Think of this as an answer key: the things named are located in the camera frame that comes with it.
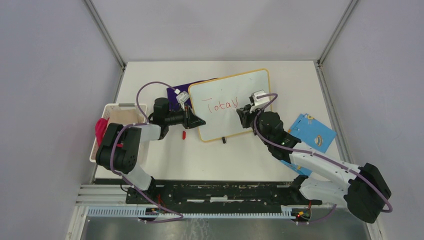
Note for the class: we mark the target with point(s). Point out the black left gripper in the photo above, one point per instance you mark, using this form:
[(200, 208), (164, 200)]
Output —
[(190, 120)]

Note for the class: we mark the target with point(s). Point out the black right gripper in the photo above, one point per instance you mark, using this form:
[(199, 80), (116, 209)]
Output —
[(245, 115)]

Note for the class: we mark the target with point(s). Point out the yellow framed whiteboard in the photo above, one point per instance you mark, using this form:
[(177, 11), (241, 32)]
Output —
[(214, 101)]

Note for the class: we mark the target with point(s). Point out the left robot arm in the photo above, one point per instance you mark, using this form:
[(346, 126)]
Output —
[(119, 149)]

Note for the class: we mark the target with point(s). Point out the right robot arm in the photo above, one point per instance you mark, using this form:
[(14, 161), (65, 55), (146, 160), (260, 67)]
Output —
[(361, 189)]

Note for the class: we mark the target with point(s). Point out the beige folded cloth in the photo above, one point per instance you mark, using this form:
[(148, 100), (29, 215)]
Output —
[(125, 117)]

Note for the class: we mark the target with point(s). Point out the blue cartoon astronaut cloth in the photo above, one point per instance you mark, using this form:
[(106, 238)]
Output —
[(312, 132)]

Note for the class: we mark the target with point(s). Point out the white plastic basket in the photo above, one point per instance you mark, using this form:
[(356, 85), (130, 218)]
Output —
[(105, 114)]

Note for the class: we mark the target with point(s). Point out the pink cloth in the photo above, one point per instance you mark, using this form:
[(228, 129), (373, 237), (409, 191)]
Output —
[(100, 129)]

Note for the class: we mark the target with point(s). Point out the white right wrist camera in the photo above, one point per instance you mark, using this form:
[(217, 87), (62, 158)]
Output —
[(259, 100)]

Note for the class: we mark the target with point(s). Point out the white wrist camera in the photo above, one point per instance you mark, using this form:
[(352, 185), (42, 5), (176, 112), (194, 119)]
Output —
[(181, 97), (259, 100)]

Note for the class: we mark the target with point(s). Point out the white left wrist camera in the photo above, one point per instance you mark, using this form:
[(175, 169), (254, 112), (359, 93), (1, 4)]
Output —
[(181, 97)]

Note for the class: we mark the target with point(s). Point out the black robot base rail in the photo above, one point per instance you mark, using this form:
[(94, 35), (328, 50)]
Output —
[(226, 197)]

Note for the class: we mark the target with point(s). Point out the aluminium left corner post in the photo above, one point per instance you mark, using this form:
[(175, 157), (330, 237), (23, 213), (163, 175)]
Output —
[(104, 32)]

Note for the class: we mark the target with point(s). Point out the aluminium corner post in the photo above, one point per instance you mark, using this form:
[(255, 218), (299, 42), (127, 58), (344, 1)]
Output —
[(337, 31), (104, 32)]

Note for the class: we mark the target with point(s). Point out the aluminium right corner post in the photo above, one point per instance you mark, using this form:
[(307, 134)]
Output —
[(337, 31)]

